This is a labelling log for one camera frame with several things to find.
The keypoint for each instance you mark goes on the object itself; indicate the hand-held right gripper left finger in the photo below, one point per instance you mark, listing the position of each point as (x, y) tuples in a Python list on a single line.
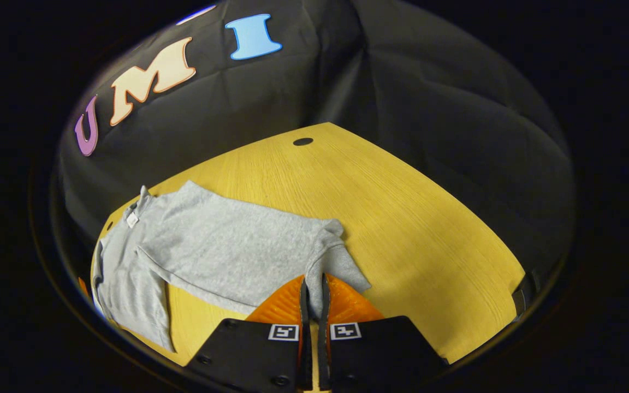
[(303, 327)]

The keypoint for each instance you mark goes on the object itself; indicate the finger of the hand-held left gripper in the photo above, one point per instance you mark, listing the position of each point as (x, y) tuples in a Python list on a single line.
[(83, 287)]

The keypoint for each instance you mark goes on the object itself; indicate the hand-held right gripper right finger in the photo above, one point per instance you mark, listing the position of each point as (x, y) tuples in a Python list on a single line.
[(322, 327)]

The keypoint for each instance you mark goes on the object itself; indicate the grey sweatshirt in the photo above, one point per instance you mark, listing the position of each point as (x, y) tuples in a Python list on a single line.
[(227, 251)]

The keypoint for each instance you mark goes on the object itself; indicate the dark grey object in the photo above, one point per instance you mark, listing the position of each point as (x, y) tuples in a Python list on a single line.
[(524, 295)]

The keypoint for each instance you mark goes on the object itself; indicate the black backdrop cloth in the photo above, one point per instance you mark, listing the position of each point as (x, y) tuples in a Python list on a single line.
[(402, 109)]

